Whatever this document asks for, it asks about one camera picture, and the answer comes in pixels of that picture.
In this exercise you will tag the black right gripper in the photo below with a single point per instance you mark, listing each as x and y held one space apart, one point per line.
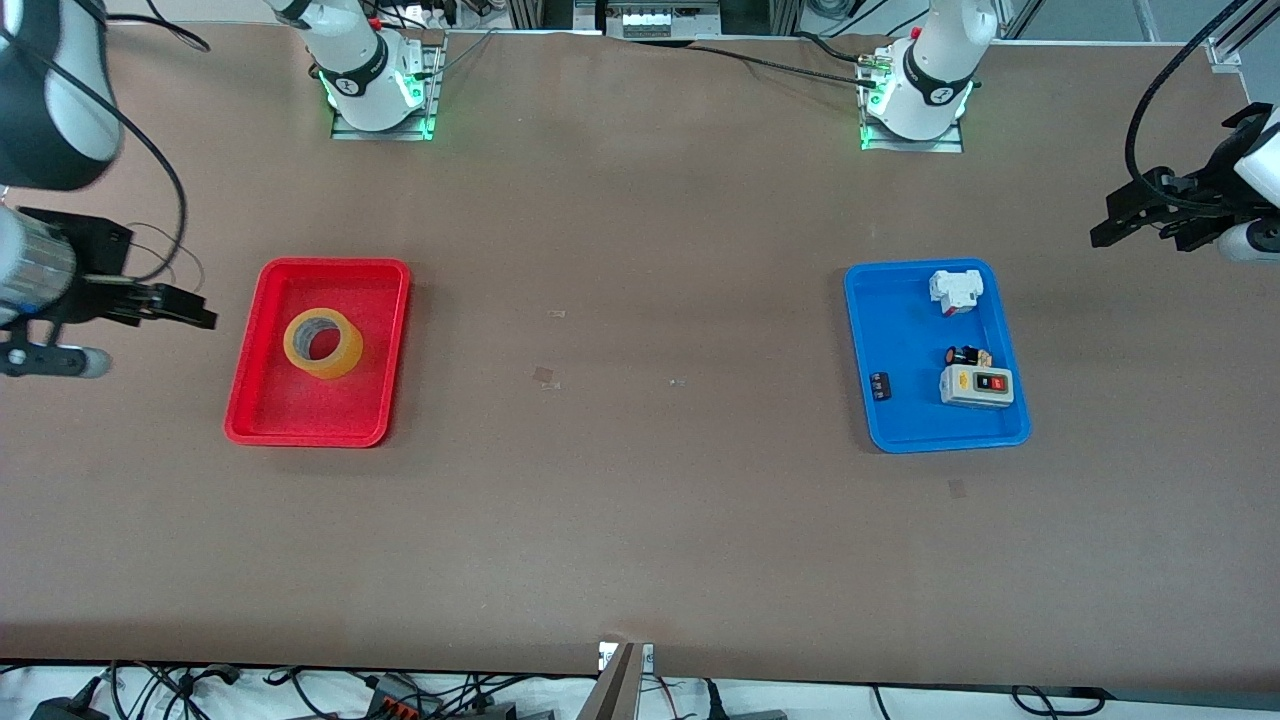
100 262

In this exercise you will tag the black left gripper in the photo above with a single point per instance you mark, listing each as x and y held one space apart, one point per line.
1194 200

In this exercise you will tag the yellow clear tape roll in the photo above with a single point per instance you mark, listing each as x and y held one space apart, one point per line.
351 356

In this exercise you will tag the right gripper grey tipped bar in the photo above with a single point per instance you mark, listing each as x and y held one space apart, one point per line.
50 361

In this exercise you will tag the red plastic tray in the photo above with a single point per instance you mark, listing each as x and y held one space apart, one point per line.
300 420

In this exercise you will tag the white circuit breaker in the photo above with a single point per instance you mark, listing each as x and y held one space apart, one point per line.
955 288

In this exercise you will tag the aluminium corner profile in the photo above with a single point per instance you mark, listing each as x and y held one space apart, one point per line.
1240 35

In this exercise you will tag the black orange push button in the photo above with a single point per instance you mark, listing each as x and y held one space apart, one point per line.
965 356

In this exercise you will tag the blue plastic tray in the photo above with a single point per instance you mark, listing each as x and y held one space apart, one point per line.
920 420

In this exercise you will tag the dark brown capacitor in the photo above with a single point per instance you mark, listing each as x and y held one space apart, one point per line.
880 386

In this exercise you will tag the black power adapter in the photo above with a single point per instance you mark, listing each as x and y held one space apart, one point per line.
65 705

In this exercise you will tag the orange black connector block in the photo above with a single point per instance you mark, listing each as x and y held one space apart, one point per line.
400 700

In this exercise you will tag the grey power strip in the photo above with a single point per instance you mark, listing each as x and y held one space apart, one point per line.
645 20

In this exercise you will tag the black plug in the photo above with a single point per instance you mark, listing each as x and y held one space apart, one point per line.
745 712

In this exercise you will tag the grey on off switch box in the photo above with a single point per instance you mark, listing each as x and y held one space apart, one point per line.
975 390

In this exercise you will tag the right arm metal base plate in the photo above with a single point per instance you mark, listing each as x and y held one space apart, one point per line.
435 90

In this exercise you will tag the aluminium frame rack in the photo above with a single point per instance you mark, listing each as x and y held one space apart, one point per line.
540 12

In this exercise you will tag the metal camera stand bracket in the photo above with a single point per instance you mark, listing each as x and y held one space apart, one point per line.
618 685

